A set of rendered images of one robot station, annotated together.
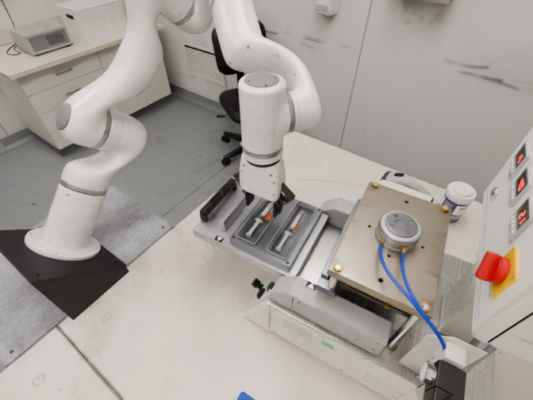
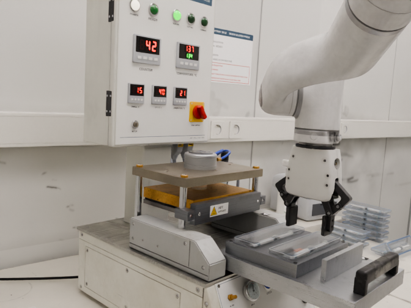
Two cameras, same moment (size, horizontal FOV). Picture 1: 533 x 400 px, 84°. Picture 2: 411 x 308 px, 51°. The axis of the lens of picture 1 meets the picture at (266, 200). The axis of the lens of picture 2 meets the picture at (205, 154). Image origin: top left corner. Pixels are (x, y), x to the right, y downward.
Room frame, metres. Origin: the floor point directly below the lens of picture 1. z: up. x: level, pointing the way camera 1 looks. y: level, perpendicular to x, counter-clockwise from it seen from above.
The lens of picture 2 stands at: (1.36, 0.00, 1.27)
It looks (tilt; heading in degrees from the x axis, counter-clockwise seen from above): 7 degrees down; 194
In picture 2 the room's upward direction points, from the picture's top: 3 degrees clockwise
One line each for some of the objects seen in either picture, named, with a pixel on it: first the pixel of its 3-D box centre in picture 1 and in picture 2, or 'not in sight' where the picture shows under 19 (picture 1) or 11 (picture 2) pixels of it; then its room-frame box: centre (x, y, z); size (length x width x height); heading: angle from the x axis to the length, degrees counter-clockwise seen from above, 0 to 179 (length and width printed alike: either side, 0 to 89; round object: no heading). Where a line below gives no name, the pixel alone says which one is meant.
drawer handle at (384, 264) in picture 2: (219, 198); (377, 271); (0.58, 0.13, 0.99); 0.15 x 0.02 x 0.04; 151
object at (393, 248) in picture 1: (404, 257); (196, 175); (0.32, -0.27, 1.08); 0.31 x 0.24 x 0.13; 151
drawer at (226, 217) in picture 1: (262, 221); (307, 259); (0.51, 0.01, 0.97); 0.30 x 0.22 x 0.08; 61
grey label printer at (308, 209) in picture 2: not in sight; (304, 194); (-0.58, -0.01, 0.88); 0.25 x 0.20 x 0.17; 48
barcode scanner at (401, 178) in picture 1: (408, 185); not in sight; (0.84, -0.55, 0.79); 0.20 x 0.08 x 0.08; 54
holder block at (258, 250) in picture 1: (278, 225); (287, 247); (0.48, -0.03, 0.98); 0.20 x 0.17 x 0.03; 151
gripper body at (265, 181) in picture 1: (262, 171); (313, 168); (0.51, 0.01, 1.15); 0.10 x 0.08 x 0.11; 61
